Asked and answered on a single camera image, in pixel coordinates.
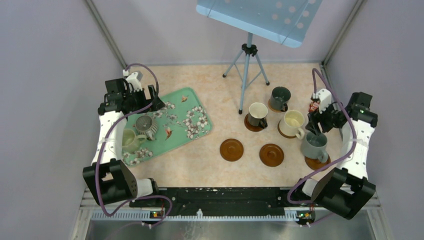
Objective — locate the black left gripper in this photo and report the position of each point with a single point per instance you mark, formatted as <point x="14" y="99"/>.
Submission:
<point x="145" y="101"/>

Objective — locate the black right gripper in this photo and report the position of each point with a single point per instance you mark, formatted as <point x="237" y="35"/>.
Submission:
<point x="316" y="117"/>

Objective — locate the cream cup with yellow inside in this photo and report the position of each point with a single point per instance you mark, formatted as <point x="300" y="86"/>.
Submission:
<point x="291" y="124"/>

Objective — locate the metallic grey cup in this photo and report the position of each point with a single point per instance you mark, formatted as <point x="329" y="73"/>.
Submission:
<point x="146" y="125"/>

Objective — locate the light tan wooden coaster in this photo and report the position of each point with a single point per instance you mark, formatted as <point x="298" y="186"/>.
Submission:
<point x="284" y="109"/>

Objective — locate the dark grey cup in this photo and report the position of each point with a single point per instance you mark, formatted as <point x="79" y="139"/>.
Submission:
<point x="279" y="96"/>

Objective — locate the white and black cup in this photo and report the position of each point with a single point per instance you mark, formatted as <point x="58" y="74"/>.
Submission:
<point x="257" y="115"/>

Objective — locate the dark brown wooden coaster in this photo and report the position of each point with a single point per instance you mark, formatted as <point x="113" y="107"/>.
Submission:
<point x="231" y="150"/>

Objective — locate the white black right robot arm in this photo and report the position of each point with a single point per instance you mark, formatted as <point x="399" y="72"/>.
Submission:
<point x="346" y="188"/>

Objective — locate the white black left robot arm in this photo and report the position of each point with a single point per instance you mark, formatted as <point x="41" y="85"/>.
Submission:
<point x="108" y="178"/>

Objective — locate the pale green cup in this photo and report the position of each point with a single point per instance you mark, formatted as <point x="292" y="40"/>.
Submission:
<point x="131" y="142"/>

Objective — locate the small red toy packet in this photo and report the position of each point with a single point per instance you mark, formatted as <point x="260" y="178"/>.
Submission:
<point x="313" y="106"/>

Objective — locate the green floral serving tray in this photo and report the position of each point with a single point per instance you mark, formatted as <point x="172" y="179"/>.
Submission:
<point x="183" y="119"/>

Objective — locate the blue music stand with tripod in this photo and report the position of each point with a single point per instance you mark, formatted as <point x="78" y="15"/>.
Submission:
<point x="282" y="21"/>

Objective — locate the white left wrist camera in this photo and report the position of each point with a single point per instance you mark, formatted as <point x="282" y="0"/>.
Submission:
<point x="134" y="79"/>

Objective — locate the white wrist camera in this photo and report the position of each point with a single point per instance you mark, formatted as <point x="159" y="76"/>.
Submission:
<point x="134" y="79"/>
<point x="325" y="97"/>

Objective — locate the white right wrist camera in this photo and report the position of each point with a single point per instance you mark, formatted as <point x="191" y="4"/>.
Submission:
<point x="325" y="97"/>

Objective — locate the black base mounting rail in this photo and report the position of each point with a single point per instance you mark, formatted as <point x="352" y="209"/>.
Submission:
<point x="228" y="201"/>

